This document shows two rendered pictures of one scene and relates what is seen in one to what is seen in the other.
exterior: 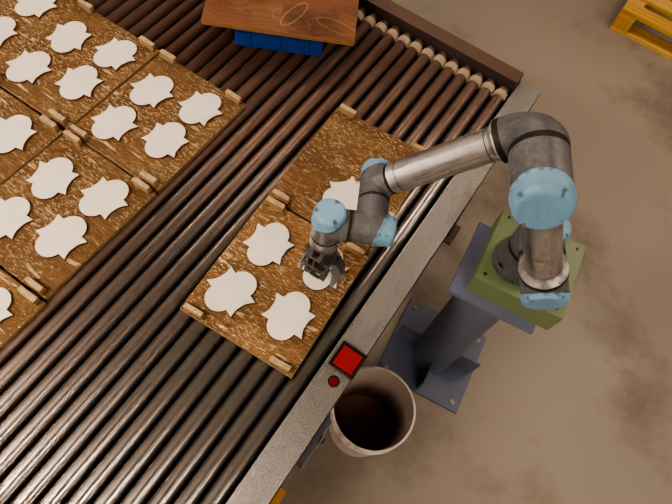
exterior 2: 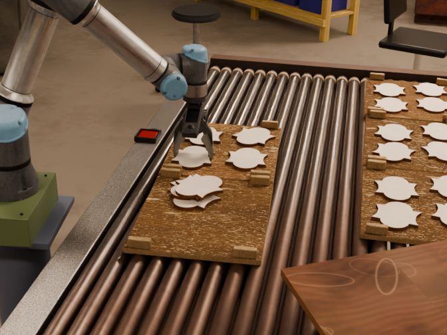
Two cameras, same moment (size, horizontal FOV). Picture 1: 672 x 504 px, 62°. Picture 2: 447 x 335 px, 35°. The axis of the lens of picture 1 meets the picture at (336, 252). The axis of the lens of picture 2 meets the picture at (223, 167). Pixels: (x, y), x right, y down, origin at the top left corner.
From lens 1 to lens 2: 2.71 m
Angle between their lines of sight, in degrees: 90
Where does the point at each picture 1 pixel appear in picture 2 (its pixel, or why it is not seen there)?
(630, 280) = not seen: outside the picture
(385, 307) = (130, 161)
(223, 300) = (254, 131)
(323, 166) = (238, 211)
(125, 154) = (415, 176)
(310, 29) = (348, 264)
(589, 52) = not seen: outside the picture
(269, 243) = (245, 157)
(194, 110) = (399, 211)
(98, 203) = (393, 147)
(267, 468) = (175, 103)
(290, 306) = not seen: hidden behind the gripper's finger
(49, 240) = (398, 129)
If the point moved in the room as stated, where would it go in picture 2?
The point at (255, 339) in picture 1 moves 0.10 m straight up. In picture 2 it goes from (218, 127) to (219, 100)
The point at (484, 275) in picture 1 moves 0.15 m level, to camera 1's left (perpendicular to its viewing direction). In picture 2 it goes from (46, 175) to (98, 171)
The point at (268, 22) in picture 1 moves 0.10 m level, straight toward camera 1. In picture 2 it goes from (404, 256) to (377, 234)
